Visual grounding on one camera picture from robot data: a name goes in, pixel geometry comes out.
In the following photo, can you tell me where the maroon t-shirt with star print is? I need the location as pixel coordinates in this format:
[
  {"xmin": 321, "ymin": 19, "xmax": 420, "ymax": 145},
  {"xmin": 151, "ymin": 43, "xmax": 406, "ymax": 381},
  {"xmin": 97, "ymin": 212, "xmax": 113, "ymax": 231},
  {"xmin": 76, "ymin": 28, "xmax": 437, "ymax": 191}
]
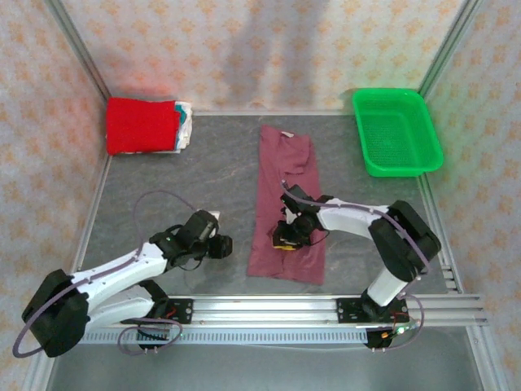
[{"xmin": 247, "ymin": 125, "xmax": 327, "ymax": 285}]

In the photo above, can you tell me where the white t-shirt with red print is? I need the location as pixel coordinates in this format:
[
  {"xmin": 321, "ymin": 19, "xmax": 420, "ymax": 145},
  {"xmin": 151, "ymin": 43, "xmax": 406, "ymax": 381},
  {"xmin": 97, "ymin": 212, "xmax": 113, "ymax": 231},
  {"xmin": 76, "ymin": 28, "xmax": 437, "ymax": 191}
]
[{"xmin": 121, "ymin": 148, "xmax": 182, "ymax": 156}]

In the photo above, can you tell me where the plain white folded t-shirt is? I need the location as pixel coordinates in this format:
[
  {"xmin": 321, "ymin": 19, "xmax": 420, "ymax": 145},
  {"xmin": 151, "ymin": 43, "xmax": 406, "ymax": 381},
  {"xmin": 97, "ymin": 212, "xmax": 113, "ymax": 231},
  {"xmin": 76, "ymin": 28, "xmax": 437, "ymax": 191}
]
[{"xmin": 174, "ymin": 100, "xmax": 195, "ymax": 154}]

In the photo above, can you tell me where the red folded t-shirt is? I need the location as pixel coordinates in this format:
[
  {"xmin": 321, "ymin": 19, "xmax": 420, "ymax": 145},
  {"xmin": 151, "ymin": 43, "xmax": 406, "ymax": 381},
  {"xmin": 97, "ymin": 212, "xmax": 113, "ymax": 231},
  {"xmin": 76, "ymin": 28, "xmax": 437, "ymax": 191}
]
[{"xmin": 106, "ymin": 96, "xmax": 180, "ymax": 156}]

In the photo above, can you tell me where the green plastic basket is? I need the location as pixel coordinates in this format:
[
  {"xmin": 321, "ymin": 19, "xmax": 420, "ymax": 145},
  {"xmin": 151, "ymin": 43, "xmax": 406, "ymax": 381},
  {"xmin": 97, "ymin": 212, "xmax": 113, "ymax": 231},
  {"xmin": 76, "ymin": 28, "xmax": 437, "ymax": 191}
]
[{"xmin": 352, "ymin": 87, "xmax": 444, "ymax": 178}]

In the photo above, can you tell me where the small circuit board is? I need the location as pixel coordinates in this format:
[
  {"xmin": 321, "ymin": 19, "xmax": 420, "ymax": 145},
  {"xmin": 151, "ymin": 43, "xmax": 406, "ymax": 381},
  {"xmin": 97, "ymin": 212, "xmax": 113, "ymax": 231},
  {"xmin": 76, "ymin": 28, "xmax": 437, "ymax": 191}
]
[{"xmin": 380, "ymin": 323, "xmax": 420, "ymax": 341}]

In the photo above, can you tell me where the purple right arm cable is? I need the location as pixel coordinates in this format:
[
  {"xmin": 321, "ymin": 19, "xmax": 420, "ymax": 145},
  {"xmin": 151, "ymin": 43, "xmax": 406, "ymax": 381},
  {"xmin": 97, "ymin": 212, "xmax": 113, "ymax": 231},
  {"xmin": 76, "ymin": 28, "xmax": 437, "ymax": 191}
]
[{"xmin": 278, "ymin": 178, "xmax": 431, "ymax": 351}]

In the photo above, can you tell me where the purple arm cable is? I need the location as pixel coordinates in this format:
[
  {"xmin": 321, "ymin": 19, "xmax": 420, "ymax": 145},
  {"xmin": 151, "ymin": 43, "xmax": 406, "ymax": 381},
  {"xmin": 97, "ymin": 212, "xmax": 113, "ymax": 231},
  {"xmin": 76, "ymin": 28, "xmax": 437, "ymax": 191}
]
[
  {"xmin": 278, "ymin": 178, "xmax": 431, "ymax": 351},
  {"xmin": 11, "ymin": 190, "xmax": 204, "ymax": 359}
]

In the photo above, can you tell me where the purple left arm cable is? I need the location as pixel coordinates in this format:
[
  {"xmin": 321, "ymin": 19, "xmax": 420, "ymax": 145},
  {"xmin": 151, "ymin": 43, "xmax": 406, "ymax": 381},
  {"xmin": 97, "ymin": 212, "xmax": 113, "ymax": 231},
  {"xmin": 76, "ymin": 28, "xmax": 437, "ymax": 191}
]
[{"xmin": 11, "ymin": 190, "xmax": 204, "ymax": 359}]

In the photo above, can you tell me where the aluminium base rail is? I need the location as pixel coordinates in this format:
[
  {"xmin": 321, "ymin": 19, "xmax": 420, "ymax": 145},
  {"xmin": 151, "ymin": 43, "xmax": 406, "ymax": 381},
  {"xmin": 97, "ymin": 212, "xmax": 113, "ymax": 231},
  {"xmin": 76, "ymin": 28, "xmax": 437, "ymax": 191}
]
[{"xmin": 42, "ymin": 295, "xmax": 489, "ymax": 327}]

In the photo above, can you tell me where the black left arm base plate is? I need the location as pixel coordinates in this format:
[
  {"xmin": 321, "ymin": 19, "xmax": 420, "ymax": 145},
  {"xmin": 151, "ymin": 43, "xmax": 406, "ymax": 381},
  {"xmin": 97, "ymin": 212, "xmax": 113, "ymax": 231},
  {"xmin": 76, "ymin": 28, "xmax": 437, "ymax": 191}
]
[{"xmin": 120, "ymin": 298, "xmax": 195, "ymax": 325}]

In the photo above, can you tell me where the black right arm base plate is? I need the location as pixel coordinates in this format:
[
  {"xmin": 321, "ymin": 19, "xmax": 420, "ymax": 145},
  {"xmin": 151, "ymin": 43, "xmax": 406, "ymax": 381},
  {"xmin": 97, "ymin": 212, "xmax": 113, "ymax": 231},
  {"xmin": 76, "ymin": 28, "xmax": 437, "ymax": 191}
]
[{"xmin": 336, "ymin": 296, "xmax": 408, "ymax": 325}]

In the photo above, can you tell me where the slotted white cable duct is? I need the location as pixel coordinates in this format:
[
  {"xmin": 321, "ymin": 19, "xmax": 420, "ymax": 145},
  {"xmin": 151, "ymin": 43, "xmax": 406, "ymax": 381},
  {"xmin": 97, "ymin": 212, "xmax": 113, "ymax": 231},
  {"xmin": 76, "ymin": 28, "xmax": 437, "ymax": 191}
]
[{"xmin": 81, "ymin": 328, "xmax": 370, "ymax": 345}]

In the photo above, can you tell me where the aluminium frame post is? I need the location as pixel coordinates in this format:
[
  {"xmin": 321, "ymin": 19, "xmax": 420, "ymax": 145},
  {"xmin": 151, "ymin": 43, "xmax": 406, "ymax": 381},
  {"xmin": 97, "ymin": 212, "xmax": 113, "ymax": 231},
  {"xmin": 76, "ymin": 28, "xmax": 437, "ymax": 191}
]
[
  {"xmin": 48, "ymin": 0, "xmax": 111, "ymax": 99},
  {"xmin": 418, "ymin": 0, "xmax": 484, "ymax": 97}
]

